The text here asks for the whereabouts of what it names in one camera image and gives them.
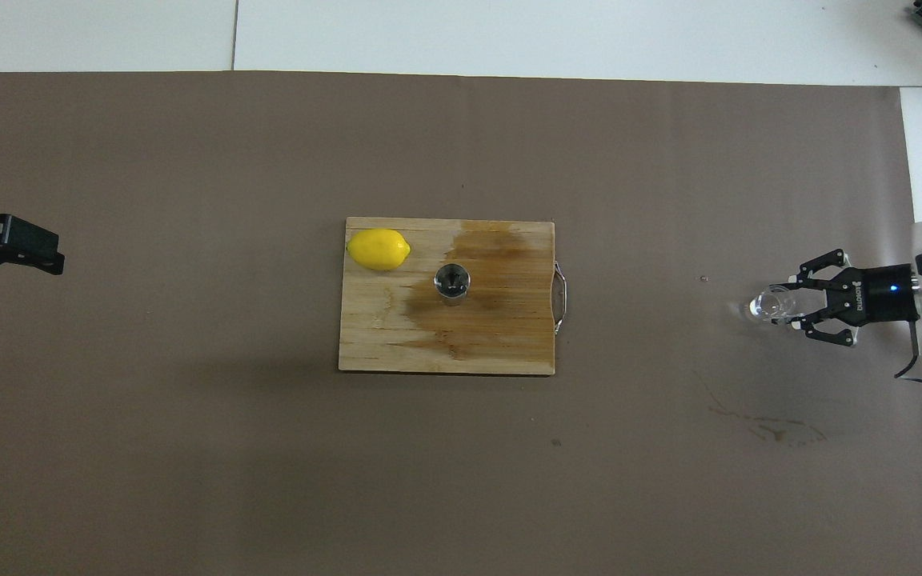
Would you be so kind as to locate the small metal cup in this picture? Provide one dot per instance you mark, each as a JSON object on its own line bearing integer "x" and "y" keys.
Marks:
{"x": 452, "y": 282}

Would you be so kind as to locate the yellow lemon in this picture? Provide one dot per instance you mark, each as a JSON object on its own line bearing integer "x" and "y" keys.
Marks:
{"x": 378, "y": 250}

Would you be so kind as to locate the clear glass cup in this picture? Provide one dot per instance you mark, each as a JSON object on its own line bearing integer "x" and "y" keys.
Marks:
{"x": 769, "y": 305}

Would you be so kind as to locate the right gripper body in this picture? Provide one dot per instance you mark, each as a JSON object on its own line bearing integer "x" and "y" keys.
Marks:
{"x": 877, "y": 294}

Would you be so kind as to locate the wooden cutting board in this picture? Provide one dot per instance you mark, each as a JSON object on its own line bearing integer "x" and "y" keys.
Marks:
{"x": 445, "y": 336}

